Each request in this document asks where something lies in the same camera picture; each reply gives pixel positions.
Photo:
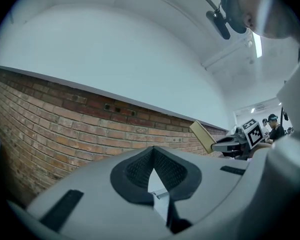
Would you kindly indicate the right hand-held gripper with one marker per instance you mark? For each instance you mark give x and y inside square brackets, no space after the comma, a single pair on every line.
[253,136]

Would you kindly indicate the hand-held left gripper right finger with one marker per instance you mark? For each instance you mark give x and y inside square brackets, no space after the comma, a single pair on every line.
[215,184]

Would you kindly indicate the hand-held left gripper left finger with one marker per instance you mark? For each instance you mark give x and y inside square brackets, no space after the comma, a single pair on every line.
[95,209]

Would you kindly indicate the yellow plastic container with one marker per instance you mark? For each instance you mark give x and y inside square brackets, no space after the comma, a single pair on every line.
[202,136]

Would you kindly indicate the white microwave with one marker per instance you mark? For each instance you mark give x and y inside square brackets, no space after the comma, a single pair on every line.
[156,182]

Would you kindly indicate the person's right forearm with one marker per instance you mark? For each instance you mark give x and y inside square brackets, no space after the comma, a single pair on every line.
[261,149]

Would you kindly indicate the ceiling light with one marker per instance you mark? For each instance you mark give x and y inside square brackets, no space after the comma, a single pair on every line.
[258,45]

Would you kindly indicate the person's head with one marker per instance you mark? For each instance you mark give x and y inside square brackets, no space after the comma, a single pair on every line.
[265,9]

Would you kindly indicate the black head camera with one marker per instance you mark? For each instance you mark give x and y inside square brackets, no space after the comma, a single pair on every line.
[221,25]

